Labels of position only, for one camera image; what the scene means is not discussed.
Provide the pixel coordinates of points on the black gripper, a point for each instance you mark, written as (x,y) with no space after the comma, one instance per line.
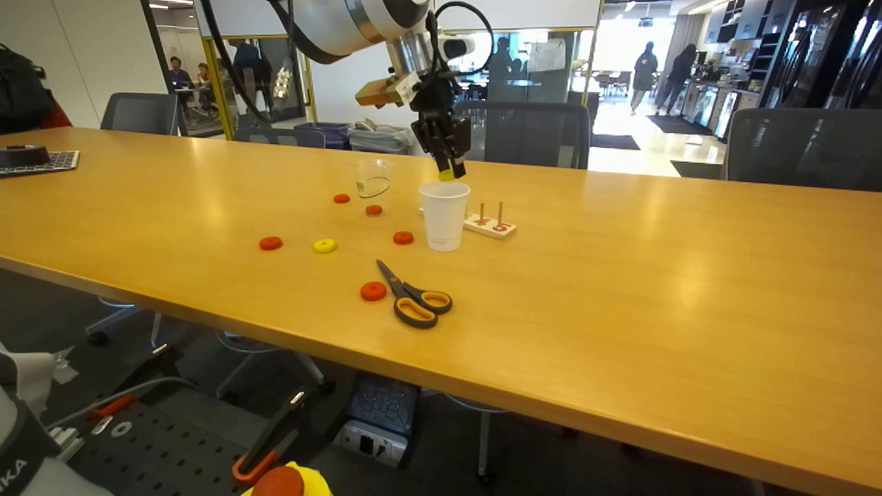
(434,100)

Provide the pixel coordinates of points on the yellow round tile with hole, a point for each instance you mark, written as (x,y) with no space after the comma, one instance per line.
(318,247)
(446,176)

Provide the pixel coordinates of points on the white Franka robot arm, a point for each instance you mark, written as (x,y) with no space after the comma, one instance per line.
(340,23)

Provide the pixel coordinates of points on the white paper cup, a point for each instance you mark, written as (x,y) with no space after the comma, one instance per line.
(445,221)

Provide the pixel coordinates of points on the clear plastic cup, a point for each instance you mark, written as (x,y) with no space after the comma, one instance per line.
(372,189)

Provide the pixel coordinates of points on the white wooden peg base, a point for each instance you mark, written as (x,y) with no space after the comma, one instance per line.
(490,228)

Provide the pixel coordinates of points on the white paper sign on glass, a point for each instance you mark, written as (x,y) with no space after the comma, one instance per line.
(548,57)

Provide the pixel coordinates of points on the orange and black scissors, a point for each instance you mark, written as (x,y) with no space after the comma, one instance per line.
(398,283)

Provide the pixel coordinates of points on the person in grey trousers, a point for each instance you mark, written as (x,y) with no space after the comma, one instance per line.
(642,79)

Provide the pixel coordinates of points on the black perforated box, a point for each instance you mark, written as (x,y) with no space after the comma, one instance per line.
(384,403)

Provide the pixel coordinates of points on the seated person behind glass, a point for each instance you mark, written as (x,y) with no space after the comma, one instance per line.
(176,79)

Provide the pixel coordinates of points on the grey office chair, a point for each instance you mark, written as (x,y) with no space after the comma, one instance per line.
(807,147)
(139,114)

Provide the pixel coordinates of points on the grey power box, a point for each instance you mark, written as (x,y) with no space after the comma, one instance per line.
(366,441)

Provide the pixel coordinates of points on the black display refrigerator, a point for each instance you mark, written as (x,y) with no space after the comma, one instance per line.
(795,57)
(857,57)

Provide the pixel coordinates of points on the grey chair base with wheels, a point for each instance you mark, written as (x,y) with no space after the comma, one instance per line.
(120,317)

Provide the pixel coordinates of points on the yellow red emergency stop button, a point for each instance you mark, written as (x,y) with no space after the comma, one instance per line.
(280,483)

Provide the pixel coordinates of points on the black and silver keyboard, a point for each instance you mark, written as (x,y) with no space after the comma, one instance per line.
(36,165)

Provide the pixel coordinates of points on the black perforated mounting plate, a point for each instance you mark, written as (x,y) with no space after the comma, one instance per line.
(165,451)

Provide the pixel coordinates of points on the glass partition with yellow frame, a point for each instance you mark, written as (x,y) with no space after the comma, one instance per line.
(514,16)

